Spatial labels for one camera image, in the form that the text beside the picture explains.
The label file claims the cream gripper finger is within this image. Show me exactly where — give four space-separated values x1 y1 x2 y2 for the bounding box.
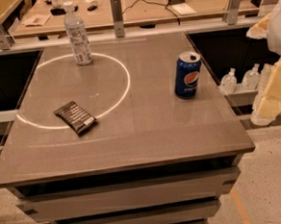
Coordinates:
250 58 281 126
246 13 270 39

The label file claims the clear plastic water bottle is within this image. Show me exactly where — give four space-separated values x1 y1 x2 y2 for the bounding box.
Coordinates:
64 1 92 65

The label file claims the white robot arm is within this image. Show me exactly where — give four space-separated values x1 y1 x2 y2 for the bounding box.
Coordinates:
247 0 281 126

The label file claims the small clear sanitizer bottle right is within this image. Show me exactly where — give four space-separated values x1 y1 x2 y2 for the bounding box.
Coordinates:
242 63 260 90

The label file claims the small clear sanitizer bottle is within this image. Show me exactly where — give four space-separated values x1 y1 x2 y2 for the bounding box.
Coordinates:
219 68 237 94
242 63 260 90

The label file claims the small clear sanitizer bottle left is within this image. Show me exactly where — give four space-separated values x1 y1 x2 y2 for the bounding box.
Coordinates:
219 68 237 94

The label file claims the blue Pepsi can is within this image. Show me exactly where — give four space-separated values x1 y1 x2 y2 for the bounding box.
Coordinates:
174 51 202 98

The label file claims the small black remote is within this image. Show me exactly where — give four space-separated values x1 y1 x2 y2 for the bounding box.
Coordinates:
87 5 97 12

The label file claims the black snack bar wrapper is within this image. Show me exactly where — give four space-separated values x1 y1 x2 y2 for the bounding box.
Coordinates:
54 101 97 136

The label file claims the black device on back table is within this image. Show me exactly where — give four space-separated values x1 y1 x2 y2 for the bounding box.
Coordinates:
50 6 78 16

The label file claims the paper envelope on back table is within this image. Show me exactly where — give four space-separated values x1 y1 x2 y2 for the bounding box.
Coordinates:
23 14 50 27

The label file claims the right metal bracket post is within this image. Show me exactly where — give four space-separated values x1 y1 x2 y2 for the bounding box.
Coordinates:
222 0 241 25

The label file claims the middle metal bracket post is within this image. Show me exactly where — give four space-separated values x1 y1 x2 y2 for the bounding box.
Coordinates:
110 0 124 37

